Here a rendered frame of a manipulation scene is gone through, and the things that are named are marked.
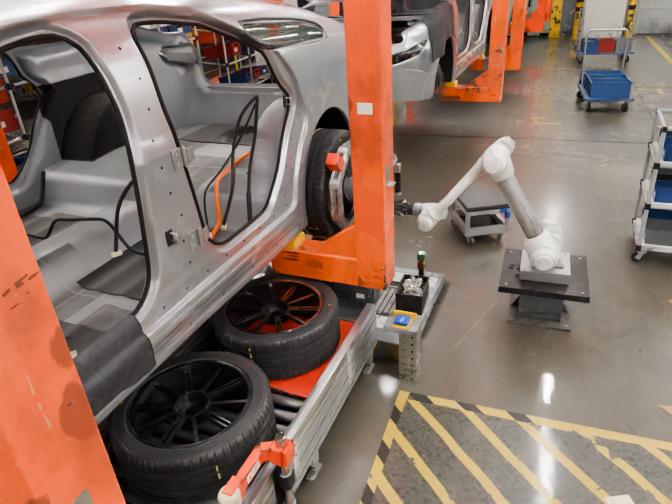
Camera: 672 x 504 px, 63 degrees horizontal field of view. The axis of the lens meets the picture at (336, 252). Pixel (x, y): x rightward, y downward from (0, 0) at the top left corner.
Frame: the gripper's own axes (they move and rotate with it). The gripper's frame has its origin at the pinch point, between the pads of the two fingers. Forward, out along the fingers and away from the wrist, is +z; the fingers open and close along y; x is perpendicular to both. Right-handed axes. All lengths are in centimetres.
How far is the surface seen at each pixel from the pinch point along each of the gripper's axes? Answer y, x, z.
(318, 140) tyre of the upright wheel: 14, 60, 27
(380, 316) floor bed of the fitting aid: -70, -8, -11
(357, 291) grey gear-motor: -63, 24, -3
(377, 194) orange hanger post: -27, 87, -25
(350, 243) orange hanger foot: -46, 64, -8
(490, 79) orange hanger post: 250, -230, -14
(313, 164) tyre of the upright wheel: -3, 64, 25
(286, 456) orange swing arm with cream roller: -146, 126, -27
